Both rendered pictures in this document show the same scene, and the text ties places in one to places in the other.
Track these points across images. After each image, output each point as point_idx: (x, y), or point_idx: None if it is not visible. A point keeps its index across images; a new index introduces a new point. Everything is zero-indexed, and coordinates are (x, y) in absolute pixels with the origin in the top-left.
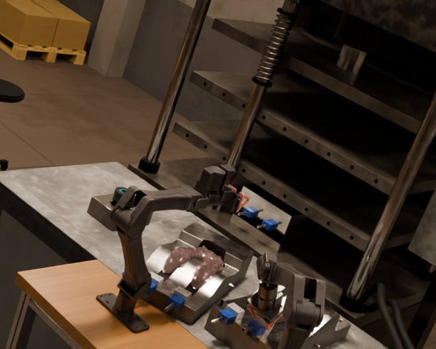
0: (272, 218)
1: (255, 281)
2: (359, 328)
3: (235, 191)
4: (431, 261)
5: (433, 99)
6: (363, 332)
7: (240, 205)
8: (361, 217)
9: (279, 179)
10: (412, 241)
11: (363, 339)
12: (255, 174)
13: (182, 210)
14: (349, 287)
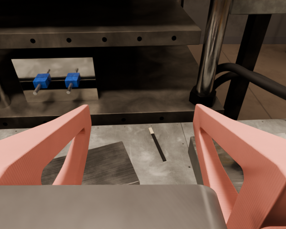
0: (71, 72)
1: (139, 165)
2: (252, 120)
3: (90, 118)
4: (261, 11)
5: None
6: (260, 121)
7: (229, 200)
8: (145, 15)
9: (44, 26)
10: (234, 2)
11: (275, 130)
12: (13, 37)
13: None
14: (202, 87)
